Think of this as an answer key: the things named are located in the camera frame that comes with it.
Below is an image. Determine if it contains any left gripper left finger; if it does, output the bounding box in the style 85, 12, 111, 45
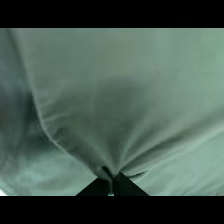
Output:
75, 177, 114, 197

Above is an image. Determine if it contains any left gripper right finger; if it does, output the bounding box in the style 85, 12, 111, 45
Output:
115, 171, 150, 197

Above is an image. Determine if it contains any pale green garment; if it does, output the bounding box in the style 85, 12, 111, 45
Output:
0, 27, 224, 197

